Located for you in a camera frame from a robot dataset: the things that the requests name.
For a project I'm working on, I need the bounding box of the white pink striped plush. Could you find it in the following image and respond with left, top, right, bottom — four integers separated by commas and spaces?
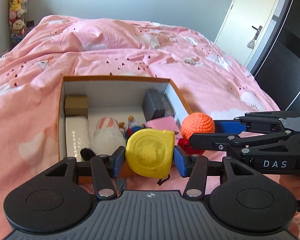
80, 117, 126, 161

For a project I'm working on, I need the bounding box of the black door handle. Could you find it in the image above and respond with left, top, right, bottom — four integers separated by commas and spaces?
252, 25, 263, 40

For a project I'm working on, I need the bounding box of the person right hand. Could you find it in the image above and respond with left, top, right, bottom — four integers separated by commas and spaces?
279, 175, 300, 200

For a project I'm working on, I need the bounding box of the black wardrobe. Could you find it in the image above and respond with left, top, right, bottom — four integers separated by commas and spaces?
255, 0, 300, 113

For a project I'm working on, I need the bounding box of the pink quilted wallet pouch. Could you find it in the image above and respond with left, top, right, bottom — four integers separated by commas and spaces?
146, 116, 180, 135

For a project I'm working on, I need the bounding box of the dark grey gift box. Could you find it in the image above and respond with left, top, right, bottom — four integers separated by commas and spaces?
142, 89, 174, 121

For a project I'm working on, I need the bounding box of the hanging plush toy column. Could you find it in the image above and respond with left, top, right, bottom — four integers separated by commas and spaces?
8, 0, 27, 48

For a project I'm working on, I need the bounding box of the red crochet piece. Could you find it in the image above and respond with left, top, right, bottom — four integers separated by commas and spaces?
178, 138, 205, 155

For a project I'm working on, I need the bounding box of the small gold cardboard box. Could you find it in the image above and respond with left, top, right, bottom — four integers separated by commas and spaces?
64, 95, 88, 118

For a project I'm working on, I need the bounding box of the penguin and dog plush keychain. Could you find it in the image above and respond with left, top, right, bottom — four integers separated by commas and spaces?
119, 115, 146, 140

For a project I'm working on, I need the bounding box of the orange cardboard storage box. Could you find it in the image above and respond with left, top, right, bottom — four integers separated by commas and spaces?
58, 76, 191, 159

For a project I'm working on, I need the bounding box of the white bedroom door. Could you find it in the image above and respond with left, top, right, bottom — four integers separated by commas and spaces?
215, 0, 285, 71

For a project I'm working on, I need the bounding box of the yellow tape measure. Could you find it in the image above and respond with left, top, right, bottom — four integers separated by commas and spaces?
125, 128, 175, 179

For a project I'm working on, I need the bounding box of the orange crochet carrot ball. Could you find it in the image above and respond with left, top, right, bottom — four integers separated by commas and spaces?
180, 112, 215, 139

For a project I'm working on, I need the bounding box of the pink patterned bed duvet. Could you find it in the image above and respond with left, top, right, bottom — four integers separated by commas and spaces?
0, 15, 278, 239

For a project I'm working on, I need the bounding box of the long white silver box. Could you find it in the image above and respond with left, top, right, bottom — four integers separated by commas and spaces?
65, 116, 90, 162

